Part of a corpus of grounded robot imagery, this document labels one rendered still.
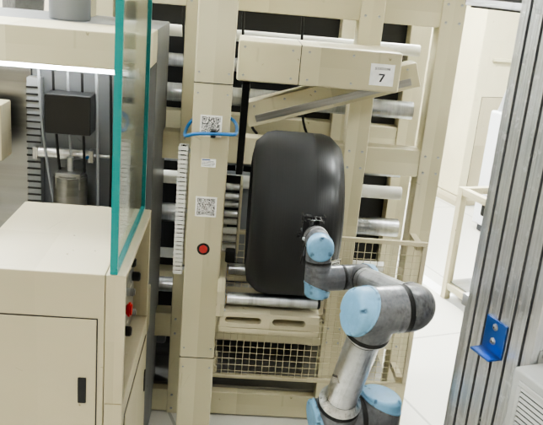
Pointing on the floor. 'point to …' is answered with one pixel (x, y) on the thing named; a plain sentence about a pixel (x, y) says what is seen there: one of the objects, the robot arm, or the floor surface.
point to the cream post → (218, 147)
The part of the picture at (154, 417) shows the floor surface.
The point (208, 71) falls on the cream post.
